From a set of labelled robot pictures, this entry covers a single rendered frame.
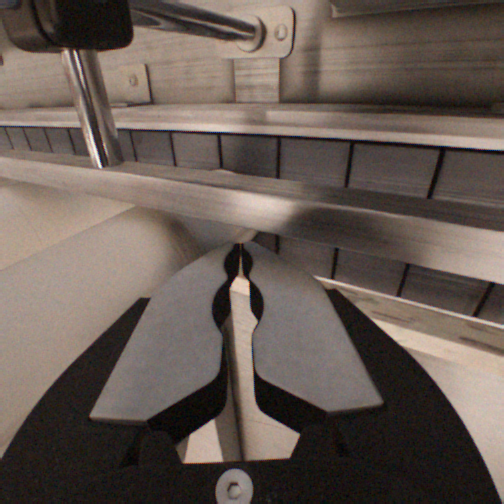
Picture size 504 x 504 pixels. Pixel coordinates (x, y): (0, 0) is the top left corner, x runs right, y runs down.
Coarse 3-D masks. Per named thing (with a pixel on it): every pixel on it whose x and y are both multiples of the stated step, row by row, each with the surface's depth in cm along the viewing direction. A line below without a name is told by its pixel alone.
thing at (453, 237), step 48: (96, 192) 11; (144, 192) 9; (192, 192) 8; (240, 192) 8; (288, 192) 7; (336, 192) 7; (336, 240) 7; (384, 240) 6; (432, 240) 6; (480, 240) 5
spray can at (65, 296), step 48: (96, 240) 10; (144, 240) 10; (192, 240) 12; (240, 240) 15; (0, 288) 7; (48, 288) 8; (96, 288) 9; (144, 288) 10; (0, 336) 7; (48, 336) 7; (96, 336) 8; (0, 384) 6; (48, 384) 7; (0, 432) 6
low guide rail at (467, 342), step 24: (240, 264) 17; (240, 288) 17; (336, 288) 15; (384, 312) 13; (408, 312) 13; (432, 312) 13; (408, 336) 13; (432, 336) 12; (456, 336) 12; (480, 336) 12; (456, 360) 12; (480, 360) 12
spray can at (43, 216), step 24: (0, 192) 15; (24, 192) 16; (48, 192) 16; (72, 192) 17; (0, 216) 14; (24, 216) 15; (48, 216) 16; (72, 216) 17; (96, 216) 19; (0, 240) 14; (24, 240) 15; (48, 240) 16; (0, 264) 14
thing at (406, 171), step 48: (0, 144) 30; (48, 144) 25; (144, 144) 19; (192, 144) 18; (240, 144) 16; (288, 144) 15; (336, 144) 13; (384, 144) 13; (384, 192) 13; (432, 192) 13; (480, 192) 12; (288, 240) 18; (384, 288) 16; (432, 288) 15; (480, 288) 13
